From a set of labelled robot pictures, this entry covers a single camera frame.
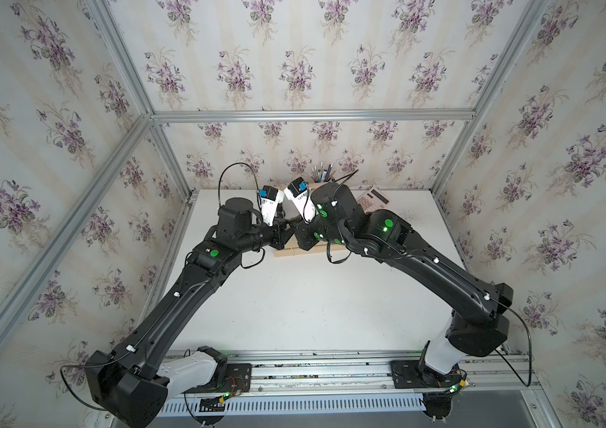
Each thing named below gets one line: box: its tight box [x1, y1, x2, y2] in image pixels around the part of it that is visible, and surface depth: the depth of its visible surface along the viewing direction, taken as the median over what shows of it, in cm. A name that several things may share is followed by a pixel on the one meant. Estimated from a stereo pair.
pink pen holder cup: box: [308, 161, 337, 183], surface depth 113 cm
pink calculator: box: [355, 185, 393, 214], surface depth 117 cm
